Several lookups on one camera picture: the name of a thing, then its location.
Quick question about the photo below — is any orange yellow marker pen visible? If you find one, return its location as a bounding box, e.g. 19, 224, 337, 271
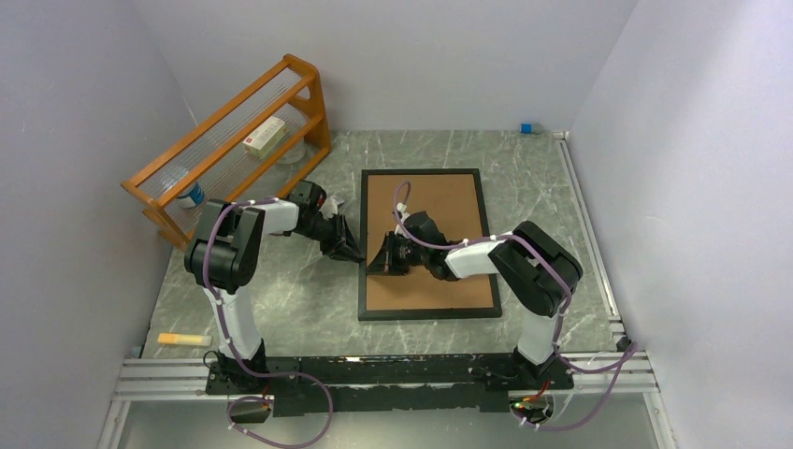
157, 333, 212, 347

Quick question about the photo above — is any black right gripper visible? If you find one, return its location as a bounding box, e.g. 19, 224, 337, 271
368, 232, 429, 277

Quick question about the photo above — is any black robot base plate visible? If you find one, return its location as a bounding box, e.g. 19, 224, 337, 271
205, 353, 574, 417

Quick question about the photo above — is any blue labelled plastic bottle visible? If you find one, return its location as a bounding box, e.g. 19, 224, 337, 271
163, 166, 205, 209

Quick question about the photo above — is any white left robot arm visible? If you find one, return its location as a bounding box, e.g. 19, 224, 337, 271
183, 181, 364, 393

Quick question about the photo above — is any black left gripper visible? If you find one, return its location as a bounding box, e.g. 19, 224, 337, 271
297, 214, 364, 265

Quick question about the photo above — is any blue capped small bottle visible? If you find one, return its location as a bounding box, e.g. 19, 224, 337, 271
520, 123, 544, 135

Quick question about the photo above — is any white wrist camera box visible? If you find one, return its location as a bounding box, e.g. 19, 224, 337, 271
394, 202, 410, 223
321, 196, 345, 216

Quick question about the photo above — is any white red medicine box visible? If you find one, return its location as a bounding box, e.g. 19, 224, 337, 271
242, 116, 289, 159

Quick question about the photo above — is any black picture frame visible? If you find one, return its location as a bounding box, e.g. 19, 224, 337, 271
357, 168, 504, 322

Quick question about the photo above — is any brown backing board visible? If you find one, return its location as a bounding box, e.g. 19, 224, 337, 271
365, 174, 497, 312

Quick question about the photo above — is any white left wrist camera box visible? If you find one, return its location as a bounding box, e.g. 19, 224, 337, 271
321, 196, 345, 216

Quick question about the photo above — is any orange wooden shelf rack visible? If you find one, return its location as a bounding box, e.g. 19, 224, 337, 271
122, 54, 331, 250

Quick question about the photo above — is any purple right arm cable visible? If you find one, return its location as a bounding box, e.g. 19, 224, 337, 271
393, 181, 638, 433

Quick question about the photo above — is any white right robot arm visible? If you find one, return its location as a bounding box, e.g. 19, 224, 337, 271
366, 211, 583, 388

